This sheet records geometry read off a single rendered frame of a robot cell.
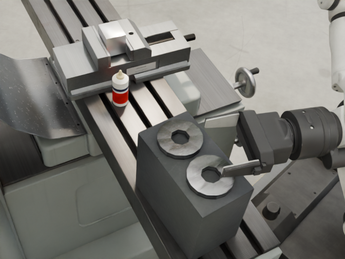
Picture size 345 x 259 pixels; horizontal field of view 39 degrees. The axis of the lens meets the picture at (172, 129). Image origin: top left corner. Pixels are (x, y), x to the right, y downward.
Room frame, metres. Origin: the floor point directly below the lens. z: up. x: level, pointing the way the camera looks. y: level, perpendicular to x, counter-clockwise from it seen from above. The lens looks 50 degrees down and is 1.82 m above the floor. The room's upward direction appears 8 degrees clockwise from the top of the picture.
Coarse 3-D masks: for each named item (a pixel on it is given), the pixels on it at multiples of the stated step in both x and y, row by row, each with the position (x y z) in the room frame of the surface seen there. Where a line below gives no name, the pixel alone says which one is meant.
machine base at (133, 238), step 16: (96, 240) 0.78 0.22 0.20; (112, 240) 0.79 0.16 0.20; (128, 240) 0.80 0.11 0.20; (144, 240) 0.80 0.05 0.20; (64, 256) 0.70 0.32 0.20; (80, 256) 0.71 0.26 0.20; (96, 256) 0.72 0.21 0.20; (112, 256) 0.73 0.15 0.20; (128, 256) 0.74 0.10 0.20; (144, 256) 0.75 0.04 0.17
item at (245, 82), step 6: (240, 72) 1.30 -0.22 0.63; (246, 72) 1.27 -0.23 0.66; (252, 72) 1.28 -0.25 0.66; (258, 72) 1.29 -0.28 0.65; (240, 78) 1.30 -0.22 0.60; (246, 78) 1.27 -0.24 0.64; (252, 78) 1.25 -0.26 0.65; (234, 84) 1.25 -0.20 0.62; (240, 84) 1.25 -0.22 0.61; (246, 84) 1.26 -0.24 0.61; (252, 84) 1.23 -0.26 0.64; (240, 90) 1.27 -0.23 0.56; (246, 90) 1.26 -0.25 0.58; (252, 90) 1.23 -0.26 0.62; (246, 96) 1.24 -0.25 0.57; (252, 96) 1.23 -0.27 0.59
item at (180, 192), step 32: (160, 128) 0.59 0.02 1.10; (192, 128) 0.61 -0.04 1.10; (160, 160) 0.53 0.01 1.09; (192, 160) 0.54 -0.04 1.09; (224, 160) 0.54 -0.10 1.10; (160, 192) 0.52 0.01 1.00; (192, 192) 0.47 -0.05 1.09; (224, 192) 0.47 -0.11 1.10; (192, 224) 0.43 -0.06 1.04; (224, 224) 0.46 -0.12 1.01; (192, 256) 0.42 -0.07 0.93
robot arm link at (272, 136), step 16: (240, 112) 0.57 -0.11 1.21; (272, 112) 0.58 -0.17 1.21; (288, 112) 0.58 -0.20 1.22; (304, 112) 0.58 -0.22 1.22; (240, 128) 0.56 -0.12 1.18; (256, 128) 0.53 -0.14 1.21; (272, 128) 0.54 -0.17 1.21; (288, 128) 0.54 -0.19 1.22; (304, 128) 0.54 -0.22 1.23; (320, 128) 0.54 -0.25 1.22; (256, 144) 0.50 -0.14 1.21; (272, 144) 0.50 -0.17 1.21; (288, 144) 0.51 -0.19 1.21; (304, 144) 0.52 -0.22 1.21; (320, 144) 0.52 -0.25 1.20; (272, 160) 0.48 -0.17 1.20
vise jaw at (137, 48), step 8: (120, 24) 1.00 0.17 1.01; (128, 24) 1.01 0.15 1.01; (128, 32) 0.97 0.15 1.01; (136, 32) 0.98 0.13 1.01; (128, 40) 0.94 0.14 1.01; (136, 40) 0.95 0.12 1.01; (144, 40) 0.97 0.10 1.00; (128, 48) 0.92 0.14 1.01; (136, 48) 0.92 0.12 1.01; (144, 48) 0.93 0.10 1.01; (128, 56) 0.92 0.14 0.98; (136, 56) 0.91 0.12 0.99; (144, 56) 0.93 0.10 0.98
